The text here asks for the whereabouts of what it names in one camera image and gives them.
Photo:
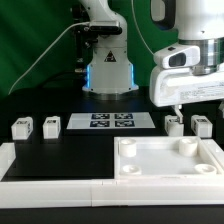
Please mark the white square tabletop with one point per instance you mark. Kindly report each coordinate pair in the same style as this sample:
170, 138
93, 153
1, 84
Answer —
166, 156

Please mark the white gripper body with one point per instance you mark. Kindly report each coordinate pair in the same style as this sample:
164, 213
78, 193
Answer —
179, 86

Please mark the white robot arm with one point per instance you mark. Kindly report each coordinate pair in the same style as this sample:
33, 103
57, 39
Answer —
198, 22

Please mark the white sheet with tags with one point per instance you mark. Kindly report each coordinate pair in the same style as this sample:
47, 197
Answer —
128, 120

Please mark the white U-shaped obstacle fence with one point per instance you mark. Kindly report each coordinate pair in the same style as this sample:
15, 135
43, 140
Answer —
126, 191

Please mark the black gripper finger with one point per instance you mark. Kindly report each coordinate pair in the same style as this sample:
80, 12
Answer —
177, 110

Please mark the black mount post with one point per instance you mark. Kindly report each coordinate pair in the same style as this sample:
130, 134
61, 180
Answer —
79, 16

